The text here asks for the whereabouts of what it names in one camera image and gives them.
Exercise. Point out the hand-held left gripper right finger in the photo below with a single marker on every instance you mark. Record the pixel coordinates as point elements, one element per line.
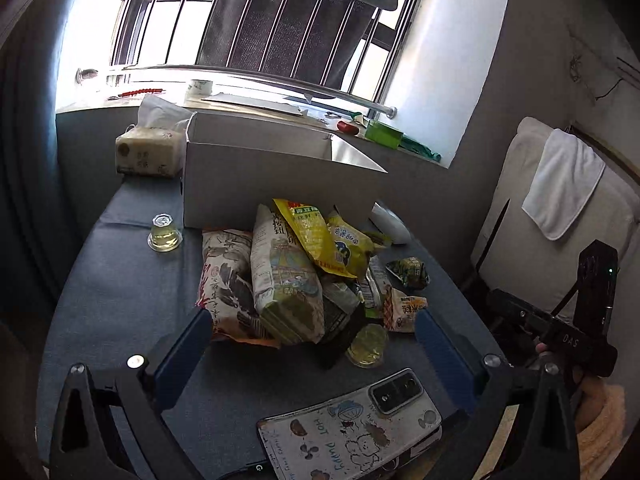
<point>442,360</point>

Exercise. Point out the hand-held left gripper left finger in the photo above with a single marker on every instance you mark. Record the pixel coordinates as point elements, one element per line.
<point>182,355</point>

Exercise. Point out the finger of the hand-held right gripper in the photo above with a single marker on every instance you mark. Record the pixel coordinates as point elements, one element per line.
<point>510,305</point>

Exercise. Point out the small orange white snack packet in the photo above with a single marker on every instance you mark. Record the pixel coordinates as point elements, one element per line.
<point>402,310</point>

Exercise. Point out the clear jelly cup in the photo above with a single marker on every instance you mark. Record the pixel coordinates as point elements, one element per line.
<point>165,240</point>
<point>367,347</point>

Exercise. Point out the large floral snack bag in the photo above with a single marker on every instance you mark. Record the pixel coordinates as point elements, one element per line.
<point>225,280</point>

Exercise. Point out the small green snack packet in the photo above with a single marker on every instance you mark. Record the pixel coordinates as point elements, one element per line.
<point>407,271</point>

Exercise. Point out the striped white green snack packet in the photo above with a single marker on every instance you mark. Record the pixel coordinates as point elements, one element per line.
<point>375,285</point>

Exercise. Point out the grey snack packet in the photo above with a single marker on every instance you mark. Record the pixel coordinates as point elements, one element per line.
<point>340,305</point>

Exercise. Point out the large white green snack bag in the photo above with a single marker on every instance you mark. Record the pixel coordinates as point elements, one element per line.
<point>285,280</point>

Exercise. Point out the yellow cartoon snack bag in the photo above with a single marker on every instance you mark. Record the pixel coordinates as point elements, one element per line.
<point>350,247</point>

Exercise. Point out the white cardboard box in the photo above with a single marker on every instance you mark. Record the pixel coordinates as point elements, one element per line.
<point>240,185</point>

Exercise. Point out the person's right forearm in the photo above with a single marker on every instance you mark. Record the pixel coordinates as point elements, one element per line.
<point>602,425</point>

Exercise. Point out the person's right hand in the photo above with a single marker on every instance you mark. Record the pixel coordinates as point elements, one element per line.
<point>579,379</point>

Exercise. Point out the phone with cartoon case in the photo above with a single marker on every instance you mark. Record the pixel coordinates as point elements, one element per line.
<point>345,430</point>

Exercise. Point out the white towel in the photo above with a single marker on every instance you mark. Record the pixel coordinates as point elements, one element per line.
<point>565,185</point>

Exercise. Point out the green plastic bag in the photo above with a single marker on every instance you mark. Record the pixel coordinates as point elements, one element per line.
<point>420,147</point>

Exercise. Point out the tissue pack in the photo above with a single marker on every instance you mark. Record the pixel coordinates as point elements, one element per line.
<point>145,152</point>

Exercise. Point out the green box on sill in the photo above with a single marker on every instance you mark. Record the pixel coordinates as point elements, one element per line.
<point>382,134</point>

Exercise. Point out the small red object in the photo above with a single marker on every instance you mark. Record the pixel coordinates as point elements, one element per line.
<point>347,127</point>

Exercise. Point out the red beaded stick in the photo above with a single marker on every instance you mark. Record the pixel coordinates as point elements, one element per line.
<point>135,94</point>

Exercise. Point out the clear tape roll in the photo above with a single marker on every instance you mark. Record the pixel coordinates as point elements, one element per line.
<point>200,87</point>

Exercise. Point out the metal rail mount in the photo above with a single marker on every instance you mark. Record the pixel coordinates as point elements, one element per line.
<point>87,75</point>

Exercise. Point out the barred window frame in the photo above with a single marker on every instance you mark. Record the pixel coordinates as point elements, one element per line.
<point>150,10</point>

